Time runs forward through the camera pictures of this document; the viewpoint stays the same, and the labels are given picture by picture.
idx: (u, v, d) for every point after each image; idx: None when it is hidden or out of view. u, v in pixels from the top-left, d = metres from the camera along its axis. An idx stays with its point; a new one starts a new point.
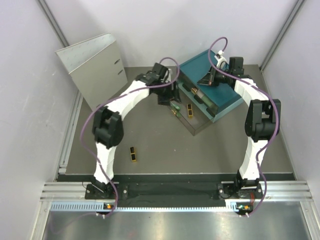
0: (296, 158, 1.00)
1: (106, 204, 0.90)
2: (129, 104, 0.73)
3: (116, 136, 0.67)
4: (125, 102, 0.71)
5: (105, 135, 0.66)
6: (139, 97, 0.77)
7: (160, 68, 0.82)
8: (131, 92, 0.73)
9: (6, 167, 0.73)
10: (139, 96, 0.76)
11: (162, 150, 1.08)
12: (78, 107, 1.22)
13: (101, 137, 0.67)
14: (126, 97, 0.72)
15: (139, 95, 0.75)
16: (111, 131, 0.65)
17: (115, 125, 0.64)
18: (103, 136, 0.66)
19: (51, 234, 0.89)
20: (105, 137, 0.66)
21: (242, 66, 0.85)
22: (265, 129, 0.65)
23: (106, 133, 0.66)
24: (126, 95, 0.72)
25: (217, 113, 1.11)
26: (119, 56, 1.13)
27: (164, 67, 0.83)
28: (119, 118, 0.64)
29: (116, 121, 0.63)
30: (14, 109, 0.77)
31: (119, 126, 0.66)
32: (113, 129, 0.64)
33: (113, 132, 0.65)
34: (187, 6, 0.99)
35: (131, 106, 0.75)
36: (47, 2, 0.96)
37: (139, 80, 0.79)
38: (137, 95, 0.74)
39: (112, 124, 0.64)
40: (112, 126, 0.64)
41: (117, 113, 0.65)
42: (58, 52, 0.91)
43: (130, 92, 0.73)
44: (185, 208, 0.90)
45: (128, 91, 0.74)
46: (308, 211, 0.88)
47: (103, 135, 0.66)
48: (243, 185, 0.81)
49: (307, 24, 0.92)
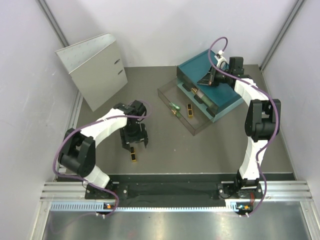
0: (296, 158, 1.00)
1: (106, 204, 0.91)
2: (105, 130, 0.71)
3: (87, 164, 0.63)
4: (101, 128, 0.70)
5: (75, 163, 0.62)
6: (116, 125, 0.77)
7: (140, 105, 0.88)
8: (108, 118, 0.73)
9: (6, 167, 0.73)
10: (116, 123, 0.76)
11: (162, 150, 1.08)
12: (78, 107, 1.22)
13: (69, 165, 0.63)
14: (103, 123, 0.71)
15: (117, 122, 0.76)
16: (82, 158, 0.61)
17: (86, 151, 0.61)
18: (72, 164, 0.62)
19: (51, 234, 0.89)
20: (74, 165, 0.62)
21: (242, 66, 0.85)
22: (265, 129, 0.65)
23: (76, 161, 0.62)
24: (102, 121, 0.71)
25: (217, 113, 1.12)
26: (119, 56, 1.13)
27: (143, 105, 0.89)
28: (92, 143, 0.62)
29: (88, 145, 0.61)
30: (14, 109, 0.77)
31: (91, 153, 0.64)
32: (84, 156, 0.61)
33: (84, 159, 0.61)
34: (187, 6, 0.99)
35: (107, 132, 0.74)
36: (47, 2, 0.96)
37: (118, 108, 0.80)
38: (114, 121, 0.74)
39: (83, 150, 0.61)
40: (83, 153, 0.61)
41: (91, 138, 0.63)
42: (58, 52, 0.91)
43: (107, 118, 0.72)
44: (185, 208, 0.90)
45: (105, 117, 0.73)
46: (308, 211, 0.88)
47: (72, 163, 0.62)
48: (243, 185, 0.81)
49: (307, 24, 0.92)
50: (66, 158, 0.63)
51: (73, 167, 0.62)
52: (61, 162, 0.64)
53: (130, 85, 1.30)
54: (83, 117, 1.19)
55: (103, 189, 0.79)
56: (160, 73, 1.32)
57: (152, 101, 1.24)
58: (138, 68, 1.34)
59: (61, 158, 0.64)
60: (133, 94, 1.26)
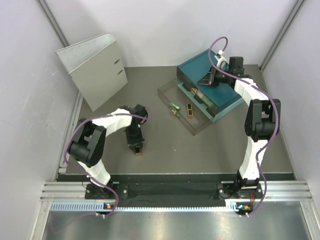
0: (296, 158, 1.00)
1: (106, 204, 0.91)
2: (113, 124, 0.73)
3: (96, 153, 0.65)
4: (110, 121, 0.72)
5: (84, 151, 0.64)
6: (123, 123, 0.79)
7: (143, 108, 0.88)
8: (117, 113, 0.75)
9: (6, 167, 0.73)
10: (124, 120, 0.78)
11: (162, 150, 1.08)
12: (78, 107, 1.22)
13: (78, 153, 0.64)
14: (112, 117, 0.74)
15: (124, 119, 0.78)
16: (92, 146, 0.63)
17: (97, 138, 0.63)
18: (82, 152, 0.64)
19: (51, 234, 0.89)
20: (84, 153, 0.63)
21: (242, 65, 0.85)
22: (265, 129, 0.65)
23: (86, 149, 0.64)
24: (111, 116, 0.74)
25: (217, 113, 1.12)
26: (119, 56, 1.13)
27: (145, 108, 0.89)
28: (104, 132, 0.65)
29: (100, 133, 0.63)
30: (15, 109, 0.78)
31: (101, 143, 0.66)
32: (95, 143, 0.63)
33: (94, 147, 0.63)
34: (187, 6, 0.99)
35: (114, 128, 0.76)
36: (47, 2, 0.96)
37: (123, 108, 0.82)
38: (122, 117, 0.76)
39: (94, 138, 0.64)
40: (94, 139, 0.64)
41: (102, 126, 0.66)
42: (58, 52, 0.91)
43: (116, 114, 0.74)
44: (184, 208, 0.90)
45: (114, 113, 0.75)
46: (308, 211, 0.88)
47: (82, 151, 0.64)
48: (243, 185, 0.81)
49: (307, 23, 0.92)
50: (75, 145, 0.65)
51: (82, 155, 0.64)
52: (70, 152, 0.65)
53: (130, 85, 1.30)
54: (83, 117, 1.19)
55: (105, 186, 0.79)
56: (160, 73, 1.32)
57: (152, 102, 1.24)
58: (138, 68, 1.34)
59: (71, 145, 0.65)
60: (133, 94, 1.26)
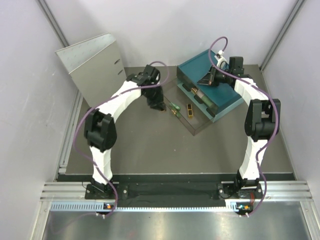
0: (296, 158, 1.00)
1: (106, 204, 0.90)
2: (122, 104, 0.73)
3: (109, 138, 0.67)
4: (116, 104, 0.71)
5: (99, 137, 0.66)
6: (130, 99, 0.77)
7: (152, 70, 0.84)
8: (122, 93, 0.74)
9: (7, 167, 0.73)
10: (130, 97, 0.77)
11: (163, 150, 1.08)
12: (78, 107, 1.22)
13: (94, 140, 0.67)
14: (117, 98, 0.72)
15: (131, 96, 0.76)
16: (104, 133, 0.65)
17: (106, 128, 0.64)
18: (96, 138, 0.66)
19: (51, 234, 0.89)
20: (98, 140, 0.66)
21: (242, 65, 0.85)
22: (265, 129, 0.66)
23: (100, 136, 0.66)
24: (117, 97, 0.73)
25: (217, 113, 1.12)
26: (119, 56, 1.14)
27: (155, 69, 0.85)
28: (112, 120, 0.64)
29: (108, 123, 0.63)
30: (15, 110, 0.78)
31: (112, 128, 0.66)
32: (106, 132, 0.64)
33: (106, 134, 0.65)
34: (187, 6, 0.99)
35: (123, 107, 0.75)
36: (47, 2, 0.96)
37: (130, 80, 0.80)
38: (128, 95, 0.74)
39: (104, 126, 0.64)
40: (104, 129, 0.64)
41: (109, 115, 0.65)
42: (58, 52, 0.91)
43: (121, 93, 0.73)
44: (185, 208, 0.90)
45: (119, 93, 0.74)
46: (308, 211, 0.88)
47: (96, 138, 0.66)
48: (243, 185, 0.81)
49: (306, 24, 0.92)
50: (90, 132, 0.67)
51: (97, 141, 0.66)
52: (86, 137, 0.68)
53: None
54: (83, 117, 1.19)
55: (109, 182, 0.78)
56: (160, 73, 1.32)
57: None
58: (138, 68, 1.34)
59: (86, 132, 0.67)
60: None
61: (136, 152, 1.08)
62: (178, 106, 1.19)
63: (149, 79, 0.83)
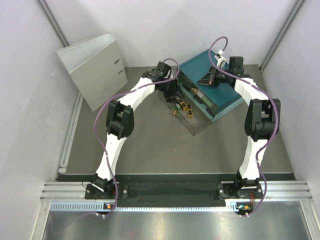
0: (296, 158, 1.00)
1: (106, 204, 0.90)
2: (139, 98, 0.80)
3: (129, 127, 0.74)
4: (134, 96, 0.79)
5: (119, 126, 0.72)
6: (146, 93, 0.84)
7: (164, 66, 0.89)
8: (140, 87, 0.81)
9: (6, 167, 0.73)
10: (147, 92, 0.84)
11: (163, 150, 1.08)
12: (78, 107, 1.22)
13: (115, 128, 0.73)
14: (136, 92, 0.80)
15: (147, 91, 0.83)
16: (125, 122, 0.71)
17: (127, 117, 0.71)
18: (117, 127, 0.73)
19: (51, 234, 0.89)
20: (119, 128, 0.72)
21: (242, 65, 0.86)
22: (265, 129, 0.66)
23: (120, 124, 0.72)
24: (135, 91, 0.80)
25: (217, 113, 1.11)
26: (119, 56, 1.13)
27: (167, 65, 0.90)
28: (132, 110, 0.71)
29: (128, 113, 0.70)
30: (15, 110, 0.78)
31: (131, 118, 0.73)
32: (126, 121, 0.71)
33: (126, 123, 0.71)
34: (188, 6, 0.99)
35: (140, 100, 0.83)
36: (47, 2, 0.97)
37: (145, 76, 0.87)
38: (145, 90, 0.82)
39: (125, 116, 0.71)
40: (125, 118, 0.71)
41: (130, 107, 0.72)
42: (58, 52, 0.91)
43: (138, 88, 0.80)
44: (184, 208, 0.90)
45: (136, 88, 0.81)
46: (308, 211, 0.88)
47: (116, 126, 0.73)
48: (243, 185, 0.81)
49: (307, 24, 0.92)
50: (111, 121, 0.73)
51: (117, 129, 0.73)
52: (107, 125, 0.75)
53: (129, 85, 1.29)
54: (83, 117, 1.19)
55: (114, 178, 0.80)
56: None
57: (152, 102, 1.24)
58: (138, 68, 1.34)
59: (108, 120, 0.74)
60: None
61: (136, 152, 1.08)
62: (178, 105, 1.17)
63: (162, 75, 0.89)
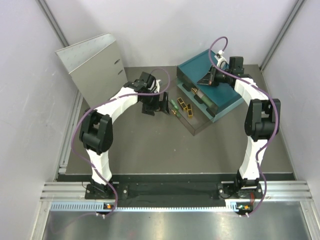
0: (296, 158, 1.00)
1: (106, 204, 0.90)
2: (119, 108, 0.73)
3: (106, 140, 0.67)
4: (114, 106, 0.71)
5: (95, 140, 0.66)
6: (128, 103, 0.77)
7: (148, 77, 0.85)
8: (120, 97, 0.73)
9: (7, 167, 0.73)
10: (128, 102, 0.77)
11: (163, 150, 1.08)
12: (78, 107, 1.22)
13: (90, 143, 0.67)
14: (116, 102, 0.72)
15: (128, 101, 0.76)
16: (101, 134, 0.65)
17: (104, 128, 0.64)
18: (92, 141, 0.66)
19: (51, 234, 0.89)
20: (95, 141, 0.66)
21: (242, 65, 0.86)
22: (264, 129, 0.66)
23: (96, 137, 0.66)
24: (115, 100, 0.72)
25: (217, 113, 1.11)
26: (119, 56, 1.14)
27: (151, 76, 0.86)
28: (109, 120, 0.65)
29: (106, 123, 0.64)
30: (15, 110, 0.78)
31: (109, 130, 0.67)
32: (103, 132, 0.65)
33: (103, 135, 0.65)
34: (188, 6, 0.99)
35: (121, 110, 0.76)
36: (47, 2, 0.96)
37: (128, 87, 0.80)
38: (126, 100, 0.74)
39: (102, 127, 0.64)
40: (102, 130, 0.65)
41: (107, 116, 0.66)
42: (58, 52, 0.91)
43: (119, 97, 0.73)
44: (184, 208, 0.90)
45: (117, 96, 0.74)
46: (308, 211, 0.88)
47: (92, 140, 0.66)
48: (243, 185, 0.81)
49: (306, 24, 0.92)
50: (87, 134, 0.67)
51: (94, 143, 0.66)
52: (82, 139, 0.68)
53: None
54: None
55: (107, 182, 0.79)
56: (160, 73, 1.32)
57: None
58: (138, 68, 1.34)
59: (83, 134, 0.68)
60: None
61: (136, 152, 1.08)
62: (177, 106, 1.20)
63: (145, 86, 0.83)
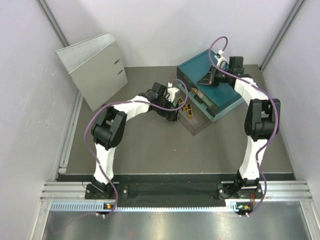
0: (296, 158, 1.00)
1: (106, 204, 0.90)
2: (132, 110, 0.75)
3: (117, 136, 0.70)
4: (129, 107, 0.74)
5: (106, 134, 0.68)
6: (140, 110, 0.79)
7: (160, 88, 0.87)
8: (136, 100, 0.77)
9: (7, 167, 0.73)
10: (141, 108, 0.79)
11: (163, 150, 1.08)
12: (78, 107, 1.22)
13: (101, 137, 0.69)
14: (131, 103, 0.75)
15: (141, 107, 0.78)
16: (114, 129, 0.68)
17: (118, 123, 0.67)
18: (103, 135, 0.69)
19: (51, 234, 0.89)
20: (106, 135, 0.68)
21: (242, 65, 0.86)
22: (264, 129, 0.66)
23: (108, 132, 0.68)
24: (131, 102, 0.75)
25: (217, 113, 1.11)
26: (119, 56, 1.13)
27: (163, 86, 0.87)
28: (124, 117, 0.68)
29: (121, 118, 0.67)
30: (15, 110, 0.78)
31: (121, 127, 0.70)
32: (116, 127, 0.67)
33: (115, 130, 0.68)
34: (188, 6, 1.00)
35: (133, 114, 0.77)
36: (47, 1, 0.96)
37: (141, 96, 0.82)
38: (140, 105, 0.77)
39: (116, 122, 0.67)
40: (115, 124, 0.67)
41: (123, 112, 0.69)
42: (58, 52, 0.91)
43: (135, 100, 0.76)
44: (184, 208, 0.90)
45: (134, 99, 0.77)
46: (308, 211, 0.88)
47: (102, 135, 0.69)
48: (243, 185, 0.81)
49: (306, 24, 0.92)
50: (99, 128, 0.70)
51: (104, 137, 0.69)
52: (93, 133, 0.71)
53: (130, 85, 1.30)
54: (83, 117, 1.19)
55: (110, 181, 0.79)
56: (160, 73, 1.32)
57: None
58: (138, 68, 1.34)
59: (95, 128, 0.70)
60: (133, 94, 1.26)
61: (136, 152, 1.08)
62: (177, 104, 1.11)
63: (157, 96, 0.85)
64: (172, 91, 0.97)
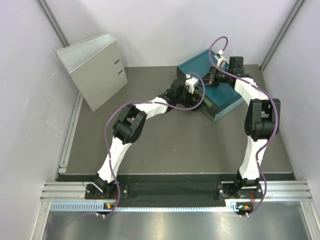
0: (296, 158, 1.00)
1: (106, 204, 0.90)
2: (151, 110, 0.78)
3: (136, 133, 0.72)
4: (149, 107, 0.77)
5: (126, 131, 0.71)
6: (158, 111, 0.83)
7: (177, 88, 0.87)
8: (155, 101, 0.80)
9: (7, 167, 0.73)
10: (159, 109, 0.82)
11: (163, 150, 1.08)
12: (78, 107, 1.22)
13: (121, 132, 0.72)
14: (151, 104, 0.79)
15: (159, 108, 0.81)
16: (134, 126, 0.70)
17: (138, 121, 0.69)
18: (124, 132, 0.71)
19: (51, 234, 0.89)
20: (126, 131, 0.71)
21: (242, 65, 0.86)
22: (264, 129, 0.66)
23: (128, 128, 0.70)
24: (150, 103, 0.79)
25: (217, 113, 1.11)
26: (119, 56, 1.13)
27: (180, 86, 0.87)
28: (145, 116, 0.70)
29: (142, 118, 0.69)
30: (15, 110, 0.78)
31: (141, 125, 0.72)
32: (137, 125, 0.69)
33: (136, 129, 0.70)
34: (188, 6, 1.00)
35: (152, 114, 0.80)
36: (47, 1, 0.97)
37: (161, 98, 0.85)
38: (159, 106, 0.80)
39: (137, 120, 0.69)
40: (136, 123, 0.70)
41: (143, 112, 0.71)
42: (58, 52, 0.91)
43: (155, 102, 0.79)
44: (184, 208, 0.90)
45: (153, 101, 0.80)
46: (308, 211, 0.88)
47: (123, 131, 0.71)
48: (243, 185, 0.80)
49: (306, 24, 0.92)
50: (120, 124, 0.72)
51: (124, 133, 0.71)
52: (115, 128, 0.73)
53: (130, 85, 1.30)
54: (83, 117, 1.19)
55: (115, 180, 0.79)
56: (160, 73, 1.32)
57: None
58: (138, 68, 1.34)
59: (117, 123, 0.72)
60: (133, 94, 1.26)
61: (137, 152, 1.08)
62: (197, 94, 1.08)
63: (175, 96, 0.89)
64: (191, 84, 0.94)
